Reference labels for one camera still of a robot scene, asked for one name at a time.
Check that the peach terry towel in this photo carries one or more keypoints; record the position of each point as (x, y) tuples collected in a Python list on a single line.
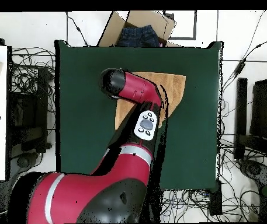
[(173, 88)]

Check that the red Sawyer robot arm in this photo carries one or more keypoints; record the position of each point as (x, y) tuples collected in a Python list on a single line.
[(123, 168)]

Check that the black flat panel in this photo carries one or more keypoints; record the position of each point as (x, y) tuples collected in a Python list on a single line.
[(263, 109)]

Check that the dark green table cloth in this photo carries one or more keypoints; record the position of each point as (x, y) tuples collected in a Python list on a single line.
[(194, 140)]

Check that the blue denim jeans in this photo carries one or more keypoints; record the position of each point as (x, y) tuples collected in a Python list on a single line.
[(137, 37)]

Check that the brown cardboard box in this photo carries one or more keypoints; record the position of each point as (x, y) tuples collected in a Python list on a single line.
[(114, 30)]

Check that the black equipment rack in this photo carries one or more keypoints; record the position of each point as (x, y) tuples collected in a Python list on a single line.
[(28, 130)]

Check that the grey office chair base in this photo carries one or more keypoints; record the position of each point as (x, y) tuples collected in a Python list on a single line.
[(23, 162)]

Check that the black office chair base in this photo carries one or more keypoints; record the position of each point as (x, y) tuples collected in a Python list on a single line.
[(254, 170)]

